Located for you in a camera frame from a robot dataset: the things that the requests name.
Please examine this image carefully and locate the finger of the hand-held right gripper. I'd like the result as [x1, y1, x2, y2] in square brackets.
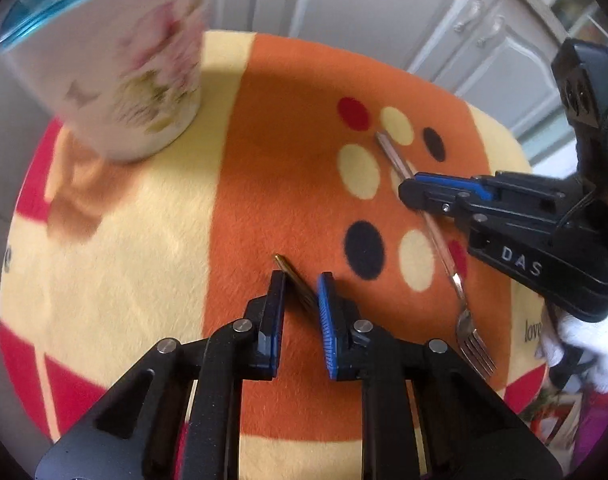
[398, 181, 561, 234]
[414, 171, 583, 207]

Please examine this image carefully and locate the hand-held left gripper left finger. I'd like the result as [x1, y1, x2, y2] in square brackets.
[34, 270, 287, 480]

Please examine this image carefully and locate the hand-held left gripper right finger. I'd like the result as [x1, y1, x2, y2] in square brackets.
[316, 271, 565, 480]

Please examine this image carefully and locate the dark brown chopstick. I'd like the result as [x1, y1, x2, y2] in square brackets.
[274, 254, 319, 317]

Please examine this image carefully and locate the metal fork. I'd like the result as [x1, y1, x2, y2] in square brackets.
[375, 131, 498, 380]

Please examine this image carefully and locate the white floral utensil container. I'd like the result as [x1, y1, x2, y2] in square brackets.
[0, 0, 217, 163]

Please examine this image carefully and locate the person's right hand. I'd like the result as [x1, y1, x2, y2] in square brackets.
[536, 305, 608, 393]

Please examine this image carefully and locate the orange yellow red printed blanket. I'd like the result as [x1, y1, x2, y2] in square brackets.
[0, 30, 550, 480]

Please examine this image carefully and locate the silver cabinet handle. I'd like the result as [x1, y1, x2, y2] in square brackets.
[454, 0, 485, 31]
[481, 15, 507, 43]

